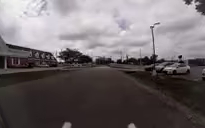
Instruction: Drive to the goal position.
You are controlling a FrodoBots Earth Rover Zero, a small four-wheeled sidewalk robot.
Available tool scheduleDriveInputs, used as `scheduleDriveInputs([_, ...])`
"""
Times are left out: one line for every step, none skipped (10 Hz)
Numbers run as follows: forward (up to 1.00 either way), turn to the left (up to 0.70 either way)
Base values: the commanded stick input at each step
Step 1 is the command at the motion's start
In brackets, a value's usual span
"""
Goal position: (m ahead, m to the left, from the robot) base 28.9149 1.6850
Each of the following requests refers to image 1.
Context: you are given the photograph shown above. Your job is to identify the row of trees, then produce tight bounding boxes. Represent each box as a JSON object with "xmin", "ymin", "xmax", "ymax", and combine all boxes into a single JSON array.
[{"xmin": 115, "ymin": 54, "xmax": 159, "ymax": 66}]

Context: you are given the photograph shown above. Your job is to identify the clump of trees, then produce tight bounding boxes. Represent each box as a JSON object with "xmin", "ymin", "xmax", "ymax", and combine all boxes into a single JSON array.
[{"xmin": 57, "ymin": 47, "xmax": 94, "ymax": 65}]

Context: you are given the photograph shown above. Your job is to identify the grey asphalt road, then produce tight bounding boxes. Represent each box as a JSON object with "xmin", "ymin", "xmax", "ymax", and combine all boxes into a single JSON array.
[{"xmin": 0, "ymin": 66, "xmax": 204, "ymax": 128}]

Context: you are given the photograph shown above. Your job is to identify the street lamp pole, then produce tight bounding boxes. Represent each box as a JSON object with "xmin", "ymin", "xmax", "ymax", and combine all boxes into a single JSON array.
[{"xmin": 149, "ymin": 21, "xmax": 161, "ymax": 78}]

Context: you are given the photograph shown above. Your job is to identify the grey car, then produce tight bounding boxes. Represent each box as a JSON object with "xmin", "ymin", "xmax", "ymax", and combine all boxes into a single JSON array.
[{"xmin": 154, "ymin": 61, "xmax": 175, "ymax": 73}]

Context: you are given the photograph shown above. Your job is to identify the robot's own part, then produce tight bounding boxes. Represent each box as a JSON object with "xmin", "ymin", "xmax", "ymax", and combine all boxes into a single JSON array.
[
  {"xmin": 61, "ymin": 121, "xmax": 73, "ymax": 128},
  {"xmin": 127, "ymin": 122, "xmax": 137, "ymax": 128}
]

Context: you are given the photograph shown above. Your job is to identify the building with white gables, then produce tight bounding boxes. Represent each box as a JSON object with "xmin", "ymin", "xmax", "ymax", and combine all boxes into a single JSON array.
[{"xmin": 0, "ymin": 30, "xmax": 59, "ymax": 70}]

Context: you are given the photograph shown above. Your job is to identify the pale gravel strip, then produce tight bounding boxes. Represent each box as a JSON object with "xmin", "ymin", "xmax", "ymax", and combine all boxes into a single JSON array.
[{"xmin": 121, "ymin": 70, "xmax": 205, "ymax": 128}]

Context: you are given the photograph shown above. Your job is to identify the dark grass verge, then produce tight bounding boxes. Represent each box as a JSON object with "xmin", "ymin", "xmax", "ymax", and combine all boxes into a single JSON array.
[{"xmin": 123, "ymin": 68, "xmax": 205, "ymax": 121}]

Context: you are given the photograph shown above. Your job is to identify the tree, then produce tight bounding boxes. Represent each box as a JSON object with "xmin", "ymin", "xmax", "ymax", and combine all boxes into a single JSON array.
[{"xmin": 183, "ymin": 0, "xmax": 205, "ymax": 18}]

